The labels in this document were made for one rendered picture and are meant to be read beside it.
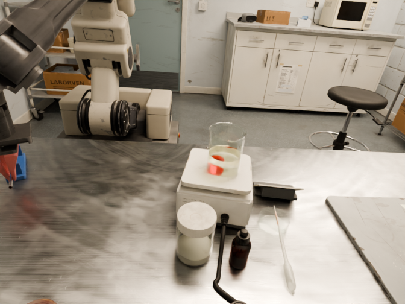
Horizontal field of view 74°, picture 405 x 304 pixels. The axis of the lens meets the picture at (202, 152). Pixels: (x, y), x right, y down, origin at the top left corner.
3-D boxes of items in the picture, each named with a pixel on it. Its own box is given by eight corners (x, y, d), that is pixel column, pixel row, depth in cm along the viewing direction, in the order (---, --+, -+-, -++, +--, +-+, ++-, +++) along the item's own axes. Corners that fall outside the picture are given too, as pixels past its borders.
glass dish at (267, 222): (281, 215, 52) (283, 206, 51) (292, 237, 47) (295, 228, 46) (253, 215, 51) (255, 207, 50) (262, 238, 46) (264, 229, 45)
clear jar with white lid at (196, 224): (219, 257, 42) (225, 220, 38) (187, 274, 39) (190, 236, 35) (199, 231, 47) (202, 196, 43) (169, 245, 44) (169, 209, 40)
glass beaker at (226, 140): (202, 162, 51) (205, 121, 46) (235, 162, 52) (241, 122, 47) (208, 185, 45) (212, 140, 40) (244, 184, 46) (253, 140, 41)
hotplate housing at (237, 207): (193, 163, 66) (194, 133, 62) (246, 170, 65) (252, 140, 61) (172, 230, 47) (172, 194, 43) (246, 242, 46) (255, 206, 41)
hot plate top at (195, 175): (191, 151, 55) (191, 146, 55) (249, 158, 54) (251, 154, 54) (179, 186, 45) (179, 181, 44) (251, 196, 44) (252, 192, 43)
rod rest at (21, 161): (8, 158, 62) (3, 145, 60) (26, 155, 63) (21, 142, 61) (6, 183, 54) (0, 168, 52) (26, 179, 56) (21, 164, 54)
